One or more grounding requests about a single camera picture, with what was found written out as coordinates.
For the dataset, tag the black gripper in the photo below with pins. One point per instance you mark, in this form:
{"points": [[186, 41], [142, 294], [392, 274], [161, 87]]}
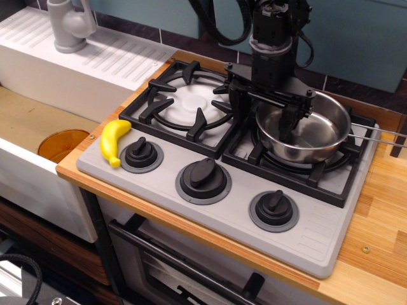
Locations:
{"points": [[270, 80]]}

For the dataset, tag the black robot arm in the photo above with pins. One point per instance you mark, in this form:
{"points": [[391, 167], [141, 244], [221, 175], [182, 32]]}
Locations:
{"points": [[276, 29]]}

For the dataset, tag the stainless steel pan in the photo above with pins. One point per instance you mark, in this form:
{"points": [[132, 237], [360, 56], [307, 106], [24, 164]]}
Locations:
{"points": [[315, 138]]}

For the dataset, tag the white burner disc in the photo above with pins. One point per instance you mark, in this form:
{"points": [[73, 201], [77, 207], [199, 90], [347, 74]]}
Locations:
{"points": [[187, 100]]}

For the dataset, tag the left black burner grate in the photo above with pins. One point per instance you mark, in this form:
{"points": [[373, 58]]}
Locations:
{"points": [[209, 140]]}

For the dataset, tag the black burner grate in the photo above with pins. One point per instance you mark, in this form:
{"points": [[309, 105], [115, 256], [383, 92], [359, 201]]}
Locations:
{"points": [[331, 181], [209, 140]]}

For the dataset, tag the right black burner grate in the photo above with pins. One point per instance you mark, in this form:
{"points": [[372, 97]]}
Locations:
{"points": [[331, 181]]}

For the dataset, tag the middle black stove knob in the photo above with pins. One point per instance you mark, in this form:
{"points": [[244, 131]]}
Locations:
{"points": [[203, 182]]}

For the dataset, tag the black stove knob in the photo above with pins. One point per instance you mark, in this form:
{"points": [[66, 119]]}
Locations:
{"points": [[141, 156], [274, 211], [203, 182]]}

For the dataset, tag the grey toy stove top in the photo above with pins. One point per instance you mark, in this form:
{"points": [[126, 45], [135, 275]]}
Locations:
{"points": [[177, 145]]}

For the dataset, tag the right black stove knob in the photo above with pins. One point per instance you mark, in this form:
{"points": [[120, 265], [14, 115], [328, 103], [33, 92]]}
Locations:
{"points": [[274, 211]]}

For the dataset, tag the left black stove knob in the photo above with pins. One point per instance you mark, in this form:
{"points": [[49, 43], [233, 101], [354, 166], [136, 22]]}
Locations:
{"points": [[141, 156]]}

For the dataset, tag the yellow toy banana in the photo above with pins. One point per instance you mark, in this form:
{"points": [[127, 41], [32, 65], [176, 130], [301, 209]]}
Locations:
{"points": [[109, 140]]}

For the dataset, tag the grey toy faucet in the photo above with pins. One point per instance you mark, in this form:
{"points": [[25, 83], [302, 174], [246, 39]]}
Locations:
{"points": [[71, 28]]}

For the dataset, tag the orange plastic plate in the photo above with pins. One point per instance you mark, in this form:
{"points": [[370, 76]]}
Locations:
{"points": [[58, 145]]}

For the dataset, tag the white toy sink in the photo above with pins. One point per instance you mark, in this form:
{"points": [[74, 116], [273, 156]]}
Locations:
{"points": [[44, 92]]}

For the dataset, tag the oven door with handle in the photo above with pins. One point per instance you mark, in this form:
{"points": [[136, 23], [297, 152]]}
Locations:
{"points": [[170, 268]]}

